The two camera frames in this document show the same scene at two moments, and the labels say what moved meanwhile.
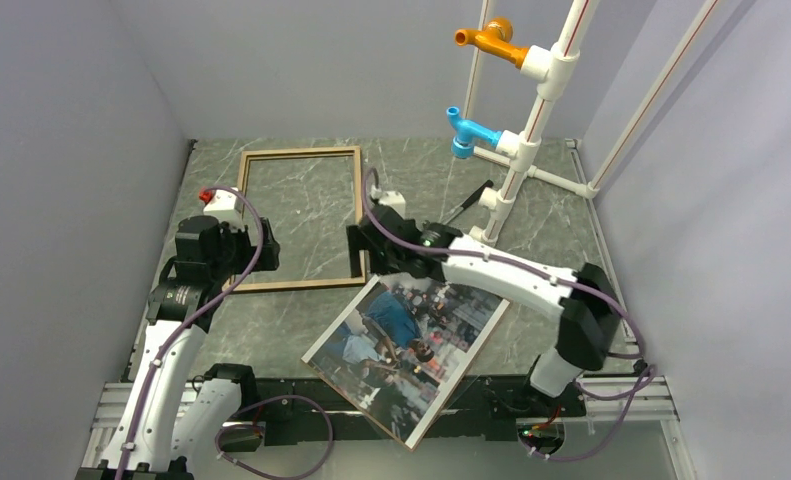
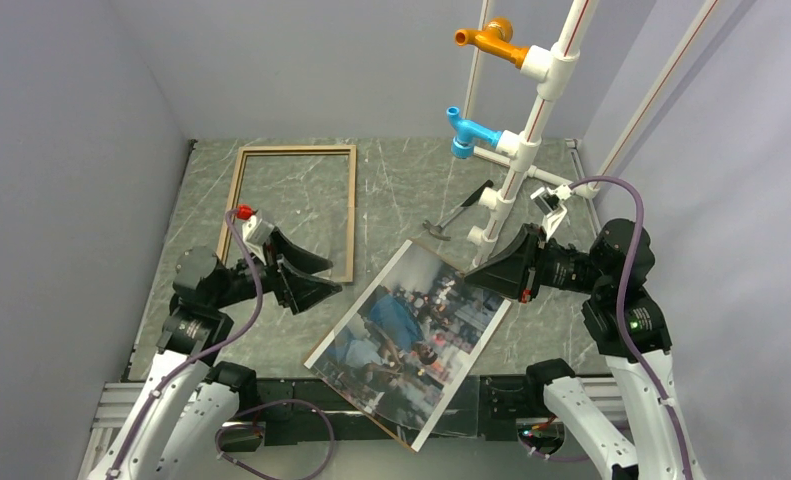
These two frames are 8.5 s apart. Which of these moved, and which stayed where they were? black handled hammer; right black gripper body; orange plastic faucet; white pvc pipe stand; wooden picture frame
Moved: wooden picture frame; right black gripper body
Stayed: white pvc pipe stand; black handled hammer; orange plastic faucet
